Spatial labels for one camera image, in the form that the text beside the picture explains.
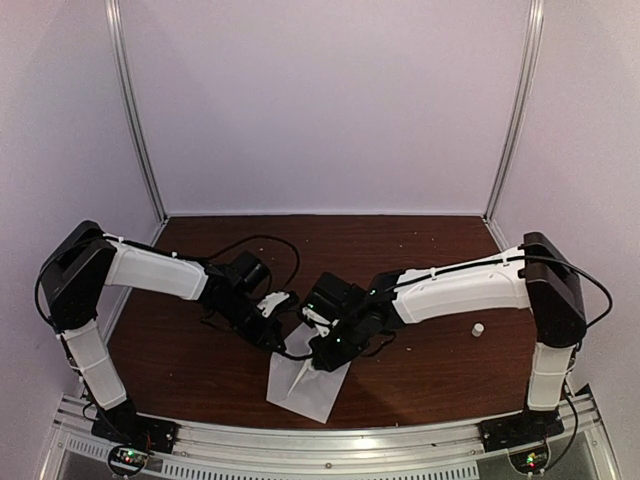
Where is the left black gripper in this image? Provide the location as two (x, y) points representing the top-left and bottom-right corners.
(214, 294), (286, 354)

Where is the grey envelope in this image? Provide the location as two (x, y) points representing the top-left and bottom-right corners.
(266, 353), (350, 424)

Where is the white glue stick cap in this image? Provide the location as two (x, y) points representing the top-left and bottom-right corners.
(472, 323), (485, 338)

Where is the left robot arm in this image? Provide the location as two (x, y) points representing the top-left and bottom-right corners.
(35, 220), (296, 444)

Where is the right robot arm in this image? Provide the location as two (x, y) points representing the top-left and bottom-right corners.
(298, 232), (587, 442)

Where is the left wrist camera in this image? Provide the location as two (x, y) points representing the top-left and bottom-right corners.
(257, 291), (293, 318)

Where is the left black cable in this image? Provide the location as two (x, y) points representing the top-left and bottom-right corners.
(33, 234), (301, 361)

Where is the black cable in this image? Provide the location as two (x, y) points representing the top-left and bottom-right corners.
(349, 249), (614, 351)
(33, 234), (301, 361)

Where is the right black cable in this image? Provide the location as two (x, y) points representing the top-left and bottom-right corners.
(349, 249), (614, 351)

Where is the front aluminium rail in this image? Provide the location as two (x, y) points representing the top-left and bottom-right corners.
(36, 394), (622, 479)

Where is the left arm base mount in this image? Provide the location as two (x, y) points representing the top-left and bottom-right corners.
(91, 416), (178, 478)

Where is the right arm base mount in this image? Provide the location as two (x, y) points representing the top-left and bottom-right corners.
(479, 413), (564, 476)

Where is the left aluminium frame post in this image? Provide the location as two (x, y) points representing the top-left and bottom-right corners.
(104, 0), (168, 224)

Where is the aluminium frame post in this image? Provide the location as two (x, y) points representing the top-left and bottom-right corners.
(483, 0), (545, 224)
(104, 0), (168, 224)

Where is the right aluminium frame post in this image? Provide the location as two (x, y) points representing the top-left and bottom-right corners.
(483, 0), (545, 224)

